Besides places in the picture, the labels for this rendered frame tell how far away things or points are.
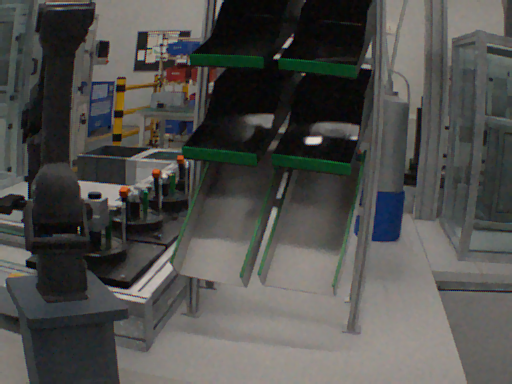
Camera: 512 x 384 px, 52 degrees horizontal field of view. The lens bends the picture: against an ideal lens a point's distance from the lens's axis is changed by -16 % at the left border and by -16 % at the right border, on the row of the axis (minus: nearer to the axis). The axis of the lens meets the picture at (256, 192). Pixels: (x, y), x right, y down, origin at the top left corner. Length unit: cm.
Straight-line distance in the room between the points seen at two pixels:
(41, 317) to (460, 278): 123
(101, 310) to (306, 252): 46
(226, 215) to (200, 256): 9
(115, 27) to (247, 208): 1159
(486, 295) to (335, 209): 74
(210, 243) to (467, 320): 90
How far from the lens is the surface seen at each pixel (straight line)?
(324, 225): 109
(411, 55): 1158
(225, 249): 108
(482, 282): 169
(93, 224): 117
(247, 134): 109
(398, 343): 117
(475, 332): 175
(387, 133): 181
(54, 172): 74
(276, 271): 106
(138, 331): 104
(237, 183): 115
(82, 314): 72
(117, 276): 110
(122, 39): 1252
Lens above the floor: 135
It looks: 12 degrees down
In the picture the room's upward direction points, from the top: 4 degrees clockwise
